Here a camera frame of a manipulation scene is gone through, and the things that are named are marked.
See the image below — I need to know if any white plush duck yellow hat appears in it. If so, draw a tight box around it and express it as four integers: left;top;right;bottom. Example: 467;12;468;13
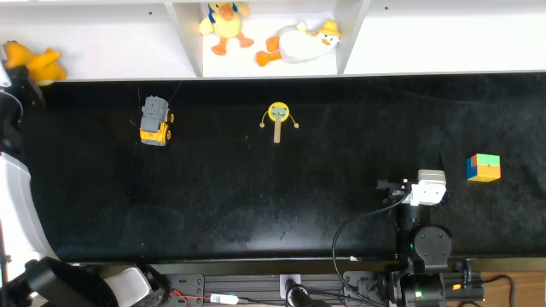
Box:
255;19;343;68

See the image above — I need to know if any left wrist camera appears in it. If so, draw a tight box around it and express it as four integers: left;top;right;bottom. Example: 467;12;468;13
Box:
0;47;13;89

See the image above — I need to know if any mounting rail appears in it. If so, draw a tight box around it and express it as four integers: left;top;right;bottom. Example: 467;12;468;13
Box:
164;271;487;307

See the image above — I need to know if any yellow rattle drum toy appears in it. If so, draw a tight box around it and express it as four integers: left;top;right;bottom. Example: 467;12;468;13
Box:
258;101;300;145

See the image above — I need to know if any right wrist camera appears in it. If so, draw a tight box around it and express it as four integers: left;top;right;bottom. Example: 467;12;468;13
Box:
408;169;448;207

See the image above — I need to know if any many-coloured puzzle cube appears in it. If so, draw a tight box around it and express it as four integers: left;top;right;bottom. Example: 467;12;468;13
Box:
465;153;502;184

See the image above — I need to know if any black power cable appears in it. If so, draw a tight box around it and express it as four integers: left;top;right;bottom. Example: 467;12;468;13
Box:
480;274;516;307

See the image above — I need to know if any white shelf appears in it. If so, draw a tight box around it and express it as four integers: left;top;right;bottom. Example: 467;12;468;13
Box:
0;0;546;83

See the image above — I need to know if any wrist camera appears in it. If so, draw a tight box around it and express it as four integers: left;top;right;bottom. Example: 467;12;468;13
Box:
0;47;13;89
408;169;448;207

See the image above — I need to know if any orange toy dinosaur figure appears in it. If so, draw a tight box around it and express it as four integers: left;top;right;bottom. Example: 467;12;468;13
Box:
2;40;68;87

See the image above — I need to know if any grey and yellow toy truck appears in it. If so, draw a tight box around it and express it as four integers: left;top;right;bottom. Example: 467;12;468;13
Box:
139;95;176;148

